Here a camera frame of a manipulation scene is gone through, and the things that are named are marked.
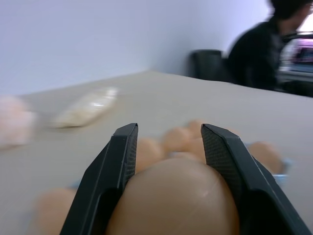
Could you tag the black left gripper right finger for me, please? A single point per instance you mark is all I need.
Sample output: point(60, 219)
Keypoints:
point(244, 176)

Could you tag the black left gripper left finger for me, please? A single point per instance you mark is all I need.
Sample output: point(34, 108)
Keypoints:
point(102, 176)

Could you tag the tan egg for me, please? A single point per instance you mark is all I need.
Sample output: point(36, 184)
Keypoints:
point(52, 210)
point(195, 126)
point(174, 198)
point(177, 142)
point(266, 154)
point(196, 147)
point(148, 156)

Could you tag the clear plastic bag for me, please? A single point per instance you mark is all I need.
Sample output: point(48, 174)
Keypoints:
point(85, 109)

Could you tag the pink soft object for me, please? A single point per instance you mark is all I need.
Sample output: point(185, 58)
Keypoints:
point(14, 121)

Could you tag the black chair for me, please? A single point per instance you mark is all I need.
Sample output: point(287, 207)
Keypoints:
point(207, 64)

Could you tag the person in black top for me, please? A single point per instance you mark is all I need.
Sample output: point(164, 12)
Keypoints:
point(259, 49)

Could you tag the computer monitor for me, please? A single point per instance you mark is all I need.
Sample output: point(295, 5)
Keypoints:
point(299, 52)

